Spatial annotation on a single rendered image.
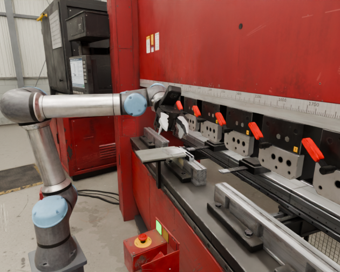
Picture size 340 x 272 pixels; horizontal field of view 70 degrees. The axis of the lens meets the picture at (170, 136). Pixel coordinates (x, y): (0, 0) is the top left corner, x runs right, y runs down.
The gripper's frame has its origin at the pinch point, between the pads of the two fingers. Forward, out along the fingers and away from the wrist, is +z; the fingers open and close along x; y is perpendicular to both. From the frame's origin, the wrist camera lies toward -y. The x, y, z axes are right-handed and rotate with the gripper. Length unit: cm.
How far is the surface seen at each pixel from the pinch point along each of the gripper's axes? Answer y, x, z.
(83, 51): 35, 41, -201
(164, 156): 44, -18, -47
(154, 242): 55, -8, -1
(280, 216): 35, -62, 0
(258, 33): -30.7, -20.1, -12.9
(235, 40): -26.4, -19.2, -23.6
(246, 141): 2.0, -27.6, -3.2
